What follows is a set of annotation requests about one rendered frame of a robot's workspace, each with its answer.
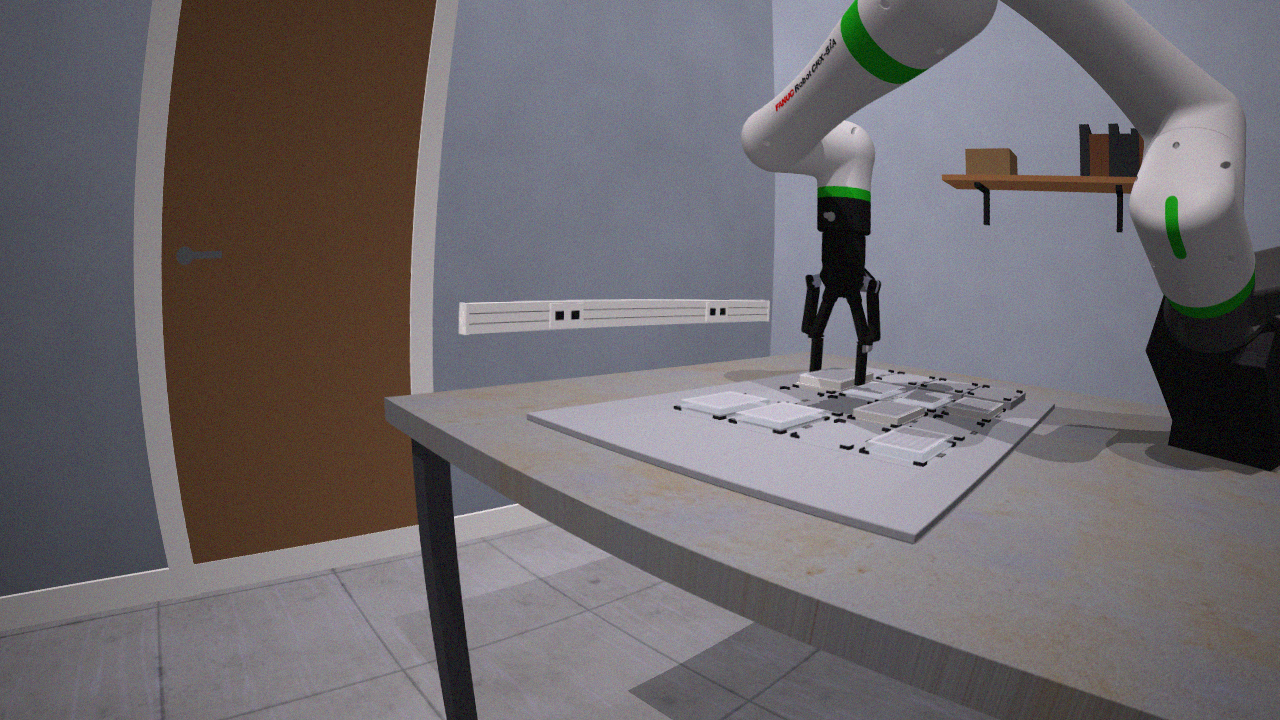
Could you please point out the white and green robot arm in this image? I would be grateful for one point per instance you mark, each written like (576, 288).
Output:
(1187, 208)

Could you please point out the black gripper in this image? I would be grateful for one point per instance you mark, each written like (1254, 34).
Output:
(845, 280)

